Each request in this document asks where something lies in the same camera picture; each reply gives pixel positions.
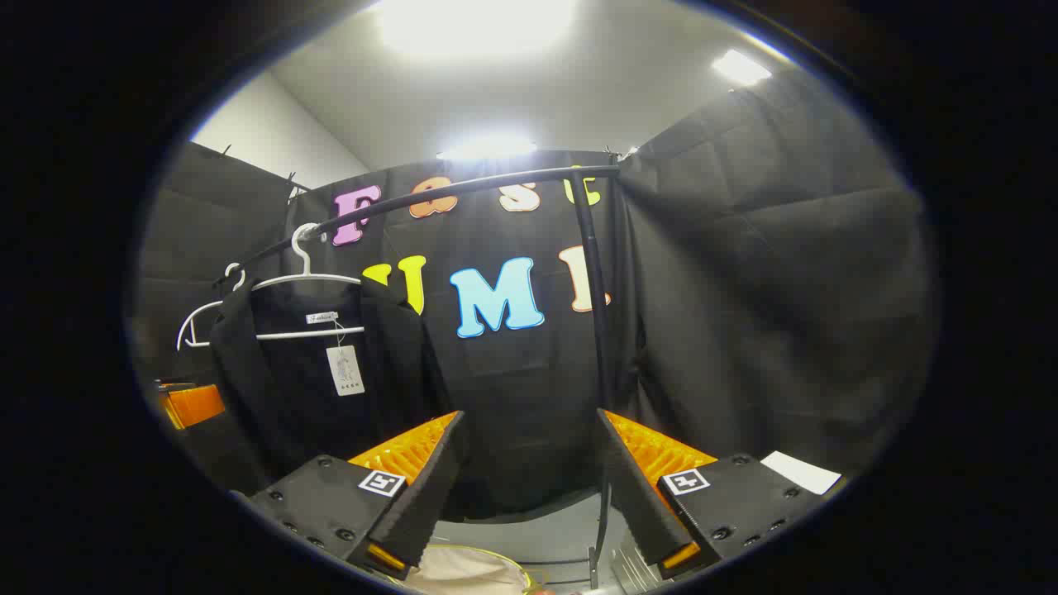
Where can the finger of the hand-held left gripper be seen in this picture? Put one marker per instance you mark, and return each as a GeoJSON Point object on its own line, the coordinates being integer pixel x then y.
{"type": "Point", "coordinates": [194, 405]}

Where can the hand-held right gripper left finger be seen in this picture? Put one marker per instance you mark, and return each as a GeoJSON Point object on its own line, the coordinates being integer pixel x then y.
{"type": "Point", "coordinates": [430, 487]}

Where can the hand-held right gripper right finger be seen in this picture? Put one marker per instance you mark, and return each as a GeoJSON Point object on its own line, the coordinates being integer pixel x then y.
{"type": "Point", "coordinates": [636, 496]}

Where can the beige laundry hamper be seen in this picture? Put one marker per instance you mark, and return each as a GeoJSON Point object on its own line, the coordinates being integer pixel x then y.
{"type": "Point", "coordinates": [463, 574]}

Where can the black knit garment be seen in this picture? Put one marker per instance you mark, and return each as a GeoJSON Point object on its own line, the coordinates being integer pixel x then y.
{"type": "Point", "coordinates": [289, 397]}

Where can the white plastic hanger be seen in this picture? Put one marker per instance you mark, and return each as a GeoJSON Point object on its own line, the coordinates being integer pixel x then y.
{"type": "Point", "coordinates": [195, 316]}
{"type": "Point", "coordinates": [306, 334]}

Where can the black metal clothes rack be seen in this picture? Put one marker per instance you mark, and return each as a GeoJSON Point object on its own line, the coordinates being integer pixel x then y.
{"type": "Point", "coordinates": [591, 289]}

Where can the black backdrop cloth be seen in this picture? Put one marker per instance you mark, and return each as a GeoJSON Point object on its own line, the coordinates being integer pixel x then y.
{"type": "Point", "coordinates": [744, 289]}

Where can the ceiling light panel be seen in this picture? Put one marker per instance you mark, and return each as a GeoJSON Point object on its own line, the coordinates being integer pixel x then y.
{"type": "Point", "coordinates": [475, 23]}

